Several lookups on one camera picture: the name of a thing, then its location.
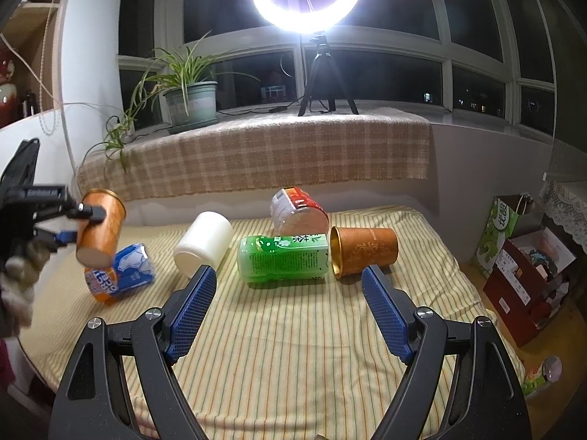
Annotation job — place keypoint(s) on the orange paper cup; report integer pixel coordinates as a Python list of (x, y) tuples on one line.
[(97, 240)]

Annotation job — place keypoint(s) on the red cardboard box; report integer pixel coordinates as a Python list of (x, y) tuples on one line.
[(529, 282)]

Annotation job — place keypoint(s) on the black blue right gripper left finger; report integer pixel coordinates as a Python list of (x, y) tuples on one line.
[(93, 400)]

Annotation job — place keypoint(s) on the green plastic cup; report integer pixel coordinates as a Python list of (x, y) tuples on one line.
[(264, 259)]

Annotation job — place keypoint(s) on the plaid beige blanket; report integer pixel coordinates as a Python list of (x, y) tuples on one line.
[(267, 152)]

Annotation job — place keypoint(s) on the green paper bag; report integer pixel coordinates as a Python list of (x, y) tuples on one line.
[(509, 216)]

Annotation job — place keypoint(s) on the orange gold cup lying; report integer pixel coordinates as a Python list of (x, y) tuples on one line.
[(352, 249)]

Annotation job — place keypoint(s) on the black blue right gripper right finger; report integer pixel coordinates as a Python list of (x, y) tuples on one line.
[(485, 400)]

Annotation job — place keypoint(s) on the white plastic cup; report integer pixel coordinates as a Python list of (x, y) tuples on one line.
[(205, 243)]

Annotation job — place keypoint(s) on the white lace cloth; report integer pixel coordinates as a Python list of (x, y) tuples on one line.
[(563, 194)]

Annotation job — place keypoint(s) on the black tripod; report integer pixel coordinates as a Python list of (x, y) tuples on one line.
[(325, 78)]

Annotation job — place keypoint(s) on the gloved hand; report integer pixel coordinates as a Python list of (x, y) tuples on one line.
[(18, 281)]

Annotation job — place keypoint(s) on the potted spider plant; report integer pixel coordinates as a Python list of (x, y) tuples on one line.
[(175, 75)]

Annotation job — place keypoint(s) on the red white printed cup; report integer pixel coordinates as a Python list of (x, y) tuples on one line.
[(294, 212)]

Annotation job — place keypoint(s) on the wooden shelf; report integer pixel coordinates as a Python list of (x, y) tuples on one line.
[(31, 40)]

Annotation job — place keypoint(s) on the striped yellow mattress cover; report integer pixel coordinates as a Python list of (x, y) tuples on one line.
[(287, 360)]

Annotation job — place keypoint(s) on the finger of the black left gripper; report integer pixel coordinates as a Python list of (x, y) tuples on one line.
[(82, 211)]

